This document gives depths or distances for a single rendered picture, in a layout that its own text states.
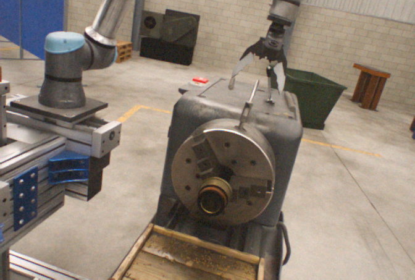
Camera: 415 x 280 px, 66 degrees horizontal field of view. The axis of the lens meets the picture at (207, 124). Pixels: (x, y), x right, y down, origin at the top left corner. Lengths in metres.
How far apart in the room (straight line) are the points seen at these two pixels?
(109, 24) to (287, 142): 0.72
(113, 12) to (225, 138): 0.57
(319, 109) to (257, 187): 4.84
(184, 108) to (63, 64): 0.41
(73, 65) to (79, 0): 11.00
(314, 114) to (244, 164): 4.83
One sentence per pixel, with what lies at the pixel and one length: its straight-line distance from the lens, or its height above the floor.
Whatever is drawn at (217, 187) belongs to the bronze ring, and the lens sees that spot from 0.85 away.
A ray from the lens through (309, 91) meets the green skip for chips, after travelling 5.49.
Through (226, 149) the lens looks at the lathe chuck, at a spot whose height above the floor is 1.18.
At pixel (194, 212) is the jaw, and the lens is 1.00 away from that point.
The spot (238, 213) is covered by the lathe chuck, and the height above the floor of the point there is 0.98.
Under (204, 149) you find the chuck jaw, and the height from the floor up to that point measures 1.18.
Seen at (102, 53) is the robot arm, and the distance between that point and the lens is 1.22.
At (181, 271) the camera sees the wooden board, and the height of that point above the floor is 0.89.
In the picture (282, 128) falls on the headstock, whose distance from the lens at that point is 1.07.
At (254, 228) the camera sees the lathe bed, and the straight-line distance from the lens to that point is 1.19.
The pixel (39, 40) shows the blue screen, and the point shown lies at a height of 0.57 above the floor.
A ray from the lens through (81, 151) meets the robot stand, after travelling 1.15.
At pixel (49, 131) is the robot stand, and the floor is 1.07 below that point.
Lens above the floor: 1.53
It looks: 18 degrees down
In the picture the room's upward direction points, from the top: 11 degrees clockwise
